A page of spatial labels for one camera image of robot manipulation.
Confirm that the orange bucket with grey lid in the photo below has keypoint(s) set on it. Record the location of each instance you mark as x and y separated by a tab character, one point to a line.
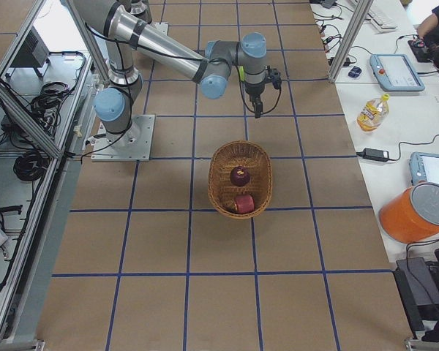
413	215

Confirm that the grey control box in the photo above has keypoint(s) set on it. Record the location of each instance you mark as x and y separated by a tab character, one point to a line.
32	54

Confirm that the aluminium frame post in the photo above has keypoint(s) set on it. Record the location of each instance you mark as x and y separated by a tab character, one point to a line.
351	32

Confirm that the black power adapter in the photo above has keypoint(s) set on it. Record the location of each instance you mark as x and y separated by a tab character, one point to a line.
373	154

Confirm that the white keyboard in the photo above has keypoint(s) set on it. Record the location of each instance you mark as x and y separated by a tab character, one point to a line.
380	20

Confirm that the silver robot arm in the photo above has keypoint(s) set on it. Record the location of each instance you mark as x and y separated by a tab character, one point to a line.
139	8
113	23

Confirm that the dark red apple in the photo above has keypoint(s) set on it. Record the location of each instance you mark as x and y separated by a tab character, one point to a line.
239	176

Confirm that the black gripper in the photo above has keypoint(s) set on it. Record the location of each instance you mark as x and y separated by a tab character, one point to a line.
254	91

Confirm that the blue teach pendant far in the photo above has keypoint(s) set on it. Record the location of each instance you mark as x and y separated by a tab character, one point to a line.
395	73

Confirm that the blue computer mouse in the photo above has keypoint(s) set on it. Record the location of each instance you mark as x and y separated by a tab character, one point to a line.
354	72

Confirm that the blue teach pendant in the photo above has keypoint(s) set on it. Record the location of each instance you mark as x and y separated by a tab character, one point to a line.
424	167
395	73

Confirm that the black box on table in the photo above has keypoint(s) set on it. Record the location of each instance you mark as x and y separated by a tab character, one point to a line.
418	291

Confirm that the yellow juice bottle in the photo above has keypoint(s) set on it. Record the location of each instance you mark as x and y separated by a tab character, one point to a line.
373	113

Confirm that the brown wicker basket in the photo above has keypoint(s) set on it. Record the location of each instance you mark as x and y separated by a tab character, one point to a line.
221	192

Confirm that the blue teach pendant near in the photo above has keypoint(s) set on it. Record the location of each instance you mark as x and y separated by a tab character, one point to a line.
424	167

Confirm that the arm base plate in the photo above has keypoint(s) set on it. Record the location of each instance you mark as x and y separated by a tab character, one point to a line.
134	145
161	26

